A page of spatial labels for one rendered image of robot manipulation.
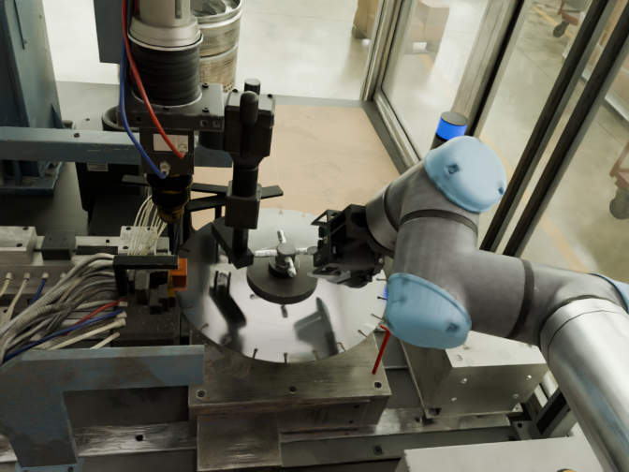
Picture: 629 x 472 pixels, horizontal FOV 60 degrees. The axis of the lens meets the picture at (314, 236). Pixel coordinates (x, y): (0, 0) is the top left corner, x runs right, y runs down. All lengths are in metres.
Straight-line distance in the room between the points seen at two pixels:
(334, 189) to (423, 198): 0.88
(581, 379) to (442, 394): 0.52
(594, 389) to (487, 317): 0.13
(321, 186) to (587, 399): 1.06
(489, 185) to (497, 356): 0.43
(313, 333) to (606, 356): 0.44
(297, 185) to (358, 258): 0.72
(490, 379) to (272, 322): 0.36
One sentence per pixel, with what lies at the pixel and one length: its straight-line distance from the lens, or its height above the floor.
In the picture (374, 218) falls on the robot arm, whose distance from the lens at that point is 0.60.
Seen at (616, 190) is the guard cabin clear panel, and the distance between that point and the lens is 0.90.
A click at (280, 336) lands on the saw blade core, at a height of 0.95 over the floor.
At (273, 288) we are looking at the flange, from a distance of 0.81.
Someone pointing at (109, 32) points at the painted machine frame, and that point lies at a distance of 0.77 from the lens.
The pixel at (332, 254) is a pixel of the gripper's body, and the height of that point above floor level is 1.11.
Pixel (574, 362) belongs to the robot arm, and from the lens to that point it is 0.44.
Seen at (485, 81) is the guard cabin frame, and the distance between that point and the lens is 1.22.
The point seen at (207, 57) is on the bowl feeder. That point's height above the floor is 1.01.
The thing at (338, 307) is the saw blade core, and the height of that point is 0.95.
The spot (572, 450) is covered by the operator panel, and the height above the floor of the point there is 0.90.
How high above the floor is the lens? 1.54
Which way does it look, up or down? 40 degrees down
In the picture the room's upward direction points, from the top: 11 degrees clockwise
